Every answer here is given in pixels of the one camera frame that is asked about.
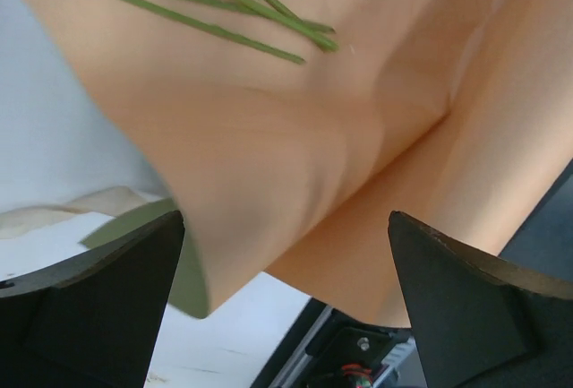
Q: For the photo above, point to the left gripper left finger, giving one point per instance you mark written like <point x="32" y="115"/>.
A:
<point x="91" y="320"/>

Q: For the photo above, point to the cream ribbon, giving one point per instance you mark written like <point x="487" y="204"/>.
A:
<point x="112" y="202"/>

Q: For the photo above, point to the green wrapping paper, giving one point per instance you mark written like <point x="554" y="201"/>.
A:
<point x="172" y="247"/>

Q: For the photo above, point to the pink flower bouquet green leaves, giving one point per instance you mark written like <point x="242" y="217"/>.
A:
<point x="201" y="2"/>

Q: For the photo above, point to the orange wrapping paper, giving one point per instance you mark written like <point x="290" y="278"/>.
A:
<point x="457" y="112"/>

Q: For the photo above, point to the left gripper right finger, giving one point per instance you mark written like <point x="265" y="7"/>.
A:
<point x="478" y="320"/>

